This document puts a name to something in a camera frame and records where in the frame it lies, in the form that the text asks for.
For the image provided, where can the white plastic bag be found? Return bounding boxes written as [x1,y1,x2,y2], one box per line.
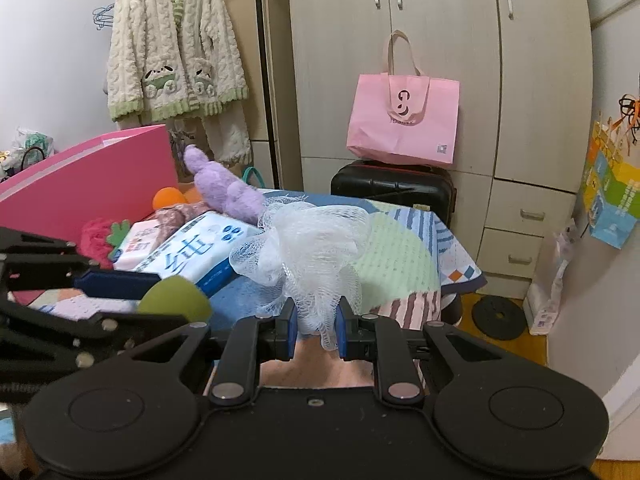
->
[530,219,581,337]

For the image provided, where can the blue-capped white tube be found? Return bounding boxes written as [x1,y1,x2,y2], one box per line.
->
[131,210,263,298]

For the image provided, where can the pink fluffy toy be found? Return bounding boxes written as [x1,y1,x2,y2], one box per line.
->
[152,201,213,241]

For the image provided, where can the pink storage box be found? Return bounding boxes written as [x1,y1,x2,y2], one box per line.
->
[0,124,180,248]

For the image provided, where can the black suitcase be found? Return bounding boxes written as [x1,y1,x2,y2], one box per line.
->
[330,160,458,231]

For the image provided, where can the olive green makeup sponge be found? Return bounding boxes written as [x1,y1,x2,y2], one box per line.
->
[137,275,213,322]

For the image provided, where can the patchwork printed blanket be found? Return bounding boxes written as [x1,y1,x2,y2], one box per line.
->
[0,187,488,391]

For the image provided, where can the blue wire hangers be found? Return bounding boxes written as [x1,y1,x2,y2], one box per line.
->
[92,4,117,31]

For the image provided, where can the beige wardrobe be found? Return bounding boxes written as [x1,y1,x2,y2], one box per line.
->
[287,0,593,286]

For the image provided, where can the black weight plate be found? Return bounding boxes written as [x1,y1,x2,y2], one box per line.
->
[471,296,527,342]

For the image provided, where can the clear plastic bag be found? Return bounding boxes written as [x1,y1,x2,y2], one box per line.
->
[0,127,56,181]

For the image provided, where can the cream fleece pants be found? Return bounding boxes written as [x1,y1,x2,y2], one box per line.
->
[165,95,253,168]

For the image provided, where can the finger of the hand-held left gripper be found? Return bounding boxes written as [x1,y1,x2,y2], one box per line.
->
[0,300,213,386]
[0,227,164,306]

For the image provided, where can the colourful paper gift bag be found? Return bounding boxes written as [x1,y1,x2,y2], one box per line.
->
[580,94,640,251]

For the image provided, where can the cream green fleece jacket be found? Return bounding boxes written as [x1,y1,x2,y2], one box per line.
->
[106,0,250,122]

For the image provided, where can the orange makeup sponge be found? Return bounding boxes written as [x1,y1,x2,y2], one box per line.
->
[151,187,188,211]

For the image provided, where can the white mesh bath loofah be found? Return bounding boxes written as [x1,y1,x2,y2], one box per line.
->
[229,194,373,353]

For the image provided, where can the purple plush toy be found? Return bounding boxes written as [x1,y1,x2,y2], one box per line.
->
[182,144,266,225]

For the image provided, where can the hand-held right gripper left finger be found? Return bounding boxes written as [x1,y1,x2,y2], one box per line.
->
[117,299,299,409]

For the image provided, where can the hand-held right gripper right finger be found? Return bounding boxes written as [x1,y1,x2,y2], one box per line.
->
[335,305,508,408]

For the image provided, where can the pink tote bag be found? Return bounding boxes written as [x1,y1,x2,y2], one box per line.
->
[346,30,461,170]

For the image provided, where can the small pink white wipes pack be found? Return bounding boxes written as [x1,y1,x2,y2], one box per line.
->
[112,217,176,271]

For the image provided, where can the red strawberry plush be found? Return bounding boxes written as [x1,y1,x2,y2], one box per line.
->
[79,217,132,271]

